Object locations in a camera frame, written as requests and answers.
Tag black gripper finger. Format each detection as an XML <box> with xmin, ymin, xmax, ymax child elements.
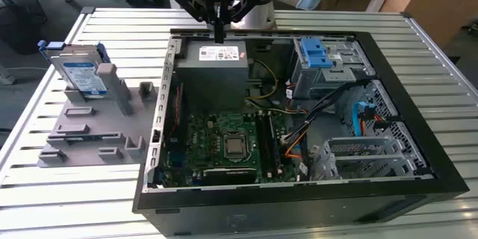
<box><xmin>220</xmin><ymin>0</ymin><xmax>263</xmax><ymax>44</ymax></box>
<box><xmin>171</xmin><ymin>0</ymin><xmax>223</xmax><ymax>44</ymax></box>

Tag silver CPU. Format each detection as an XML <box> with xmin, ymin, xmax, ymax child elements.
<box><xmin>224</xmin><ymin>137</ymin><xmax>246</xmax><ymax>154</ymax></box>

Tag grey parts rack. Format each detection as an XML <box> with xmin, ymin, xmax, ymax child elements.
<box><xmin>36</xmin><ymin>64</ymin><xmax>160</xmax><ymax>168</ymax></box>

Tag metal optical drive cage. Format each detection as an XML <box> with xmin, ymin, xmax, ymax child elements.
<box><xmin>291</xmin><ymin>37</ymin><xmax>377</xmax><ymax>100</ymax></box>

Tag black PC case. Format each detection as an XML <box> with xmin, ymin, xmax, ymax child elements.
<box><xmin>132</xmin><ymin>28</ymin><xmax>470</xmax><ymax>236</ymax></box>

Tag metal CPU socket cover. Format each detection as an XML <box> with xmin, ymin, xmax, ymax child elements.
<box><xmin>222</xmin><ymin>132</ymin><xmax>251</xmax><ymax>163</ymax></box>

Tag grey metal foot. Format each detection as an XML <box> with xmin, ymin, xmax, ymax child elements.
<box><xmin>0</xmin><ymin>62</ymin><xmax>18</xmax><ymax>85</ymax></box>

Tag grey power supply unit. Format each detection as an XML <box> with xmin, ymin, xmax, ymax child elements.
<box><xmin>175</xmin><ymin>40</ymin><xmax>250</xmax><ymax>111</ymax></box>

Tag green motherboard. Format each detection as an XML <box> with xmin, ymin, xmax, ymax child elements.
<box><xmin>160</xmin><ymin>111</ymin><xmax>299</xmax><ymax>188</ymax></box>

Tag blue plastic drive latch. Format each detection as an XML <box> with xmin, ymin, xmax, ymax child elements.
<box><xmin>299</xmin><ymin>38</ymin><xmax>335</xmax><ymax>68</ymax></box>

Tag yellow wire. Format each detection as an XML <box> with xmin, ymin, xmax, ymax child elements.
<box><xmin>245</xmin><ymin>59</ymin><xmax>279</xmax><ymax>101</ymax></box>

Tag black mesh bin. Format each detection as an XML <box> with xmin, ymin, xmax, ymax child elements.
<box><xmin>0</xmin><ymin>0</ymin><xmax>48</xmax><ymax>55</ymax></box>

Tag wooden cabinet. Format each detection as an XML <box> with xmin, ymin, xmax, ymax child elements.
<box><xmin>381</xmin><ymin>0</ymin><xmax>478</xmax><ymax>52</ymax></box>

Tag blue data wire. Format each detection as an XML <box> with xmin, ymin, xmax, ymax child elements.
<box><xmin>350</xmin><ymin>101</ymin><xmax>378</xmax><ymax>142</ymax></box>

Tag black cable bundle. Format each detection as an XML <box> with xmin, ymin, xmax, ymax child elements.
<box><xmin>283</xmin><ymin>78</ymin><xmax>378</xmax><ymax>146</ymax></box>

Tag thin red wire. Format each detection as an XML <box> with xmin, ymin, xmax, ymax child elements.
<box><xmin>168</xmin><ymin>83</ymin><xmax>184</xmax><ymax>142</ymax></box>

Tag orange wire bundle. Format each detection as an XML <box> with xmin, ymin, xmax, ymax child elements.
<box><xmin>285</xmin><ymin>126</ymin><xmax>310</xmax><ymax>163</ymax></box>

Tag metal disk bay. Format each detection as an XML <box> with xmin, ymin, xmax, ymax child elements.
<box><xmin>311</xmin><ymin>135</ymin><xmax>426</xmax><ymax>181</ymax></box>

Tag black graphics card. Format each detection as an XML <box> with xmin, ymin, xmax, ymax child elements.
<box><xmin>200</xmin><ymin>167</ymin><xmax>259</xmax><ymax>186</ymax></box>

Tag hard disk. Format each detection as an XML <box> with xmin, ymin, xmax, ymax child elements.
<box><xmin>39</xmin><ymin>41</ymin><xmax>110</xmax><ymax>100</ymax></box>

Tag black RAM stick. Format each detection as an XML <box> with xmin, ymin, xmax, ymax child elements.
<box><xmin>267</xmin><ymin>111</ymin><xmax>285</xmax><ymax>174</ymax></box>

